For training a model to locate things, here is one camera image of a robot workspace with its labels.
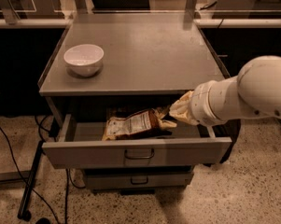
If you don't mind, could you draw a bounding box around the brown chip bag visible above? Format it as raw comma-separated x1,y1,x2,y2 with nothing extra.
102,106,177,141

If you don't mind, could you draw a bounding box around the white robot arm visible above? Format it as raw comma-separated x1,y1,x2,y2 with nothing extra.
169,56,281,126

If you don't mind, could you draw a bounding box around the grey metal drawer cabinet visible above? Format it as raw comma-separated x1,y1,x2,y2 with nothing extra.
37,12,234,196

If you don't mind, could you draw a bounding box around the lower grey drawer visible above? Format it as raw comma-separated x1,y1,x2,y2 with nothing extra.
83,166,193,192

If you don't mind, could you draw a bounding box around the open top drawer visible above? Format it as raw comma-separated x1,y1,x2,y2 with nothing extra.
43,115,232,169

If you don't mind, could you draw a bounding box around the white ceramic bowl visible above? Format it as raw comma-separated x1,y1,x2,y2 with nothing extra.
63,44,105,77

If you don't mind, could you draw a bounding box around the black bar on floor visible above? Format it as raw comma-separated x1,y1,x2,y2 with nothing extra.
18,141,43,221

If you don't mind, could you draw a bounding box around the glass barrier with posts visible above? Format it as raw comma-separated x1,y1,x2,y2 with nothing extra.
0,0,281,30

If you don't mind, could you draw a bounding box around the black floor cable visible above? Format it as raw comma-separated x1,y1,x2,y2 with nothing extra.
0,114,71,224

